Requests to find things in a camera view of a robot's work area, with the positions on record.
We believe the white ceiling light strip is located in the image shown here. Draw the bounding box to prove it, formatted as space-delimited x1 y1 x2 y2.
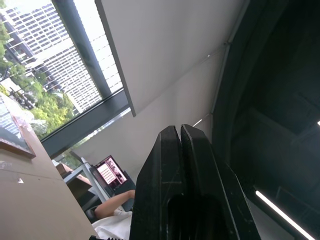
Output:
254 190 316 240

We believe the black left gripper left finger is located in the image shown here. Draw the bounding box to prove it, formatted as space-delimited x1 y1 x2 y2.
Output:
129 125 185 240

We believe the dark window frame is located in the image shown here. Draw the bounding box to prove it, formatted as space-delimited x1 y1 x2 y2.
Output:
40 0 132 159

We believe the bystander white shirt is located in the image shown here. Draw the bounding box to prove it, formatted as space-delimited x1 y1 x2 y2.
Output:
91 209 134 240

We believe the small brown cardboard box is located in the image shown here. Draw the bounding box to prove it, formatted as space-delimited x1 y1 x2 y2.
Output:
55 162 93 201

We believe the open laptop with pink screen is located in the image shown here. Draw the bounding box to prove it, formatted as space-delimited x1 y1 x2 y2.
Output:
90 155 137 198

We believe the large brown cardboard box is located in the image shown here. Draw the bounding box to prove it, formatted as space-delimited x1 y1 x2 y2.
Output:
0 94 96 240

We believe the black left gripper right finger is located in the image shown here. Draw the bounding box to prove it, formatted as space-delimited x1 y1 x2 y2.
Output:
180 123 262 240

